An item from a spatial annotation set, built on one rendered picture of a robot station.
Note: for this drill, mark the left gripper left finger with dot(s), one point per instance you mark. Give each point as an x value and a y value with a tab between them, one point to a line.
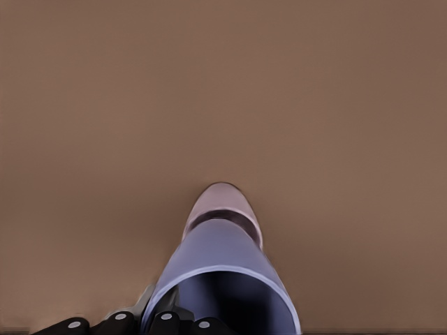
118	322

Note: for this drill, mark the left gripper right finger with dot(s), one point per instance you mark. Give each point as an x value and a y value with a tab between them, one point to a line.
174	322

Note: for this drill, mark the pink cup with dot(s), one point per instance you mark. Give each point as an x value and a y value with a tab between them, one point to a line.
220	197

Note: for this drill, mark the purple cup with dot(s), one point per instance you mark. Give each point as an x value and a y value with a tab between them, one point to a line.
223	244

